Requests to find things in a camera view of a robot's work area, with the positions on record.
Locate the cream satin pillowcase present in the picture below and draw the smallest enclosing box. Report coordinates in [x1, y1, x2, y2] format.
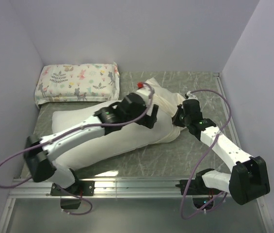
[139, 78, 184, 146]

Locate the white pillow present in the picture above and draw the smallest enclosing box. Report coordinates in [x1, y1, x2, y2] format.
[51, 101, 176, 170]

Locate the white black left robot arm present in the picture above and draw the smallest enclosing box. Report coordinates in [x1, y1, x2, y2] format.
[23, 93, 159, 195]

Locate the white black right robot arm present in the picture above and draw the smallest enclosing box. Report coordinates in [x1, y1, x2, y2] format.
[172, 99, 270, 205]

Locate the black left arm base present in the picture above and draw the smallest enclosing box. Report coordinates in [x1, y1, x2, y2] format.
[50, 181, 95, 216]

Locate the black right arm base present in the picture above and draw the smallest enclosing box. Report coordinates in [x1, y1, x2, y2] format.
[187, 168, 220, 209]

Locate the animal print patterned pillow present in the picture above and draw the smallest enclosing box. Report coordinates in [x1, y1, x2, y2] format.
[34, 63, 120, 107]

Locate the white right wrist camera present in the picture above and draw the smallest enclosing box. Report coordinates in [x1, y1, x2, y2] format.
[184, 91, 198, 100]

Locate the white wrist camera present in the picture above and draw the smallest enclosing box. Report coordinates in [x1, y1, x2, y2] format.
[184, 91, 198, 100]
[135, 82, 155, 102]

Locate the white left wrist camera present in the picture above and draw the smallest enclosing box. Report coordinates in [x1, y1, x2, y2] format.
[135, 82, 155, 102]

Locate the aluminium right side rail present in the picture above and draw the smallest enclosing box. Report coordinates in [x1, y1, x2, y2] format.
[213, 72, 265, 195]

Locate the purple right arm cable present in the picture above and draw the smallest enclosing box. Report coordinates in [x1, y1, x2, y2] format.
[180, 89, 232, 219]

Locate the aluminium front mounting rail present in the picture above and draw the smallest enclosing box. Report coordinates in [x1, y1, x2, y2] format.
[8, 178, 265, 200]

